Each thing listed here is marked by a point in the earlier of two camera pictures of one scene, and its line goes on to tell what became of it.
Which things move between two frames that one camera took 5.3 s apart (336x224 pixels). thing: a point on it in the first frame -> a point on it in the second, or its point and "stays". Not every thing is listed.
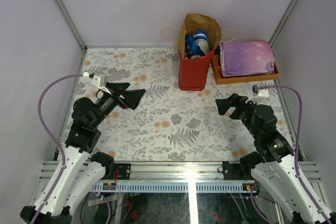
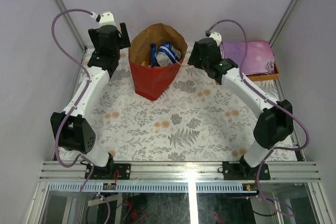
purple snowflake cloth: (241, 58) stays
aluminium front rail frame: (180, 177) stays
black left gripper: (119, 97) -> (124, 35)
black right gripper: (234, 100) -> (193, 60)
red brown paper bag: (193, 73) -> (155, 54)
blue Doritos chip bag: (197, 44) -> (166, 55)
